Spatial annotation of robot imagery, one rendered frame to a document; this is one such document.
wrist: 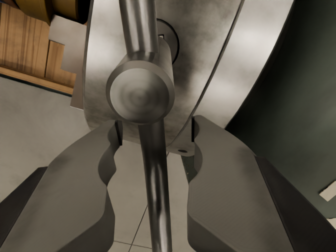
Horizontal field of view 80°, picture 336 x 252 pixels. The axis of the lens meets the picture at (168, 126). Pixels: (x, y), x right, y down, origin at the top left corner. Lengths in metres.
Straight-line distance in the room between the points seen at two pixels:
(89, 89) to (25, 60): 0.41
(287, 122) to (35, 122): 1.60
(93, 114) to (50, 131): 1.46
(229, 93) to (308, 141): 0.07
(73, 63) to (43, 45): 0.26
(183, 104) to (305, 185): 0.12
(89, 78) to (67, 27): 0.14
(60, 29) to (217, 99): 0.21
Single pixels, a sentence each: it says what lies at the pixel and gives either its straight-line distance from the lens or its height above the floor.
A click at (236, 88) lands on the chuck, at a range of 0.16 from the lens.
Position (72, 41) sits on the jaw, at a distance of 0.29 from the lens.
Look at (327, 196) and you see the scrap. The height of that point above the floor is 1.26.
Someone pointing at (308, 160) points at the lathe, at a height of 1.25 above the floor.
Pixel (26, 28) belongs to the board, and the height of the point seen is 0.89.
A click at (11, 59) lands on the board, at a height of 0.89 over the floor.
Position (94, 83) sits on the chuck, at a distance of 0.17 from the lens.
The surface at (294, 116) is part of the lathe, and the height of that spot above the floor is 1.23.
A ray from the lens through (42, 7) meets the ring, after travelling 0.29.
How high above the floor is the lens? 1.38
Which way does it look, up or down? 69 degrees down
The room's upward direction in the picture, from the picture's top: 168 degrees clockwise
